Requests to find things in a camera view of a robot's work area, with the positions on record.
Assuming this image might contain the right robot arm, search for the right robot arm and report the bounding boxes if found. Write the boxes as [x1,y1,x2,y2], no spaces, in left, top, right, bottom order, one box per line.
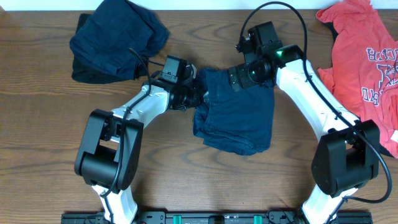
[228,22,382,223]

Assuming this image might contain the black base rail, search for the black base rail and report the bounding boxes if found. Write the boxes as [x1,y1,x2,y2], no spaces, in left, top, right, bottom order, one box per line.
[61,209,373,224]

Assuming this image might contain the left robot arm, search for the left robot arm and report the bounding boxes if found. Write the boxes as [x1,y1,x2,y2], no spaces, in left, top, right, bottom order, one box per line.
[74,55,203,223]

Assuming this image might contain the folded navy blue shorts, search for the folded navy blue shorts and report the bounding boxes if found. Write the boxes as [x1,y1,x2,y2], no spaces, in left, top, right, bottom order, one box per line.
[70,0,170,80]

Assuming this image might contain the folded black garment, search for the folded black garment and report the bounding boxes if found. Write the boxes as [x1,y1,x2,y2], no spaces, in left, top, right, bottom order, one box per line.
[72,13,146,84]

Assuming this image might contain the navy blue shorts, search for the navy blue shorts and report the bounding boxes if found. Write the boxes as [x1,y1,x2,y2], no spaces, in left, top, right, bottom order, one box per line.
[70,0,170,80]
[193,68,275,156]

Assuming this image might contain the red printed t-shirt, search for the red printed t-shirt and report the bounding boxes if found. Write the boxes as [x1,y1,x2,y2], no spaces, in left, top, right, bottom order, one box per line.
[316,0,397,157]

